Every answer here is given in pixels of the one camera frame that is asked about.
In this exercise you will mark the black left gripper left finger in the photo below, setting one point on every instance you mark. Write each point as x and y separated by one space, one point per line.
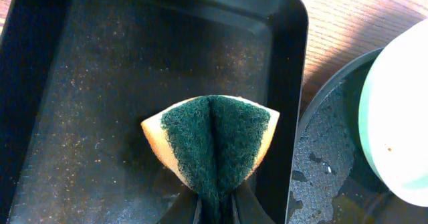
185 210

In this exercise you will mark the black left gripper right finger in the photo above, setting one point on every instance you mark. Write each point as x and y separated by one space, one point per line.
246 208

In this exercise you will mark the yellow green scrub sponge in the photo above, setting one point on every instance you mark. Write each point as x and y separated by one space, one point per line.
212 143

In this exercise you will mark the round black tray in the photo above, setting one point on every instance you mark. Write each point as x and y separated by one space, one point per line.
331 180

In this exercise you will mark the rectangular black tray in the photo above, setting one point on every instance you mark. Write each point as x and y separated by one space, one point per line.
79 76

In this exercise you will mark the mint green plate rear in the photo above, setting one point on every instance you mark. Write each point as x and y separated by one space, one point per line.
392 115

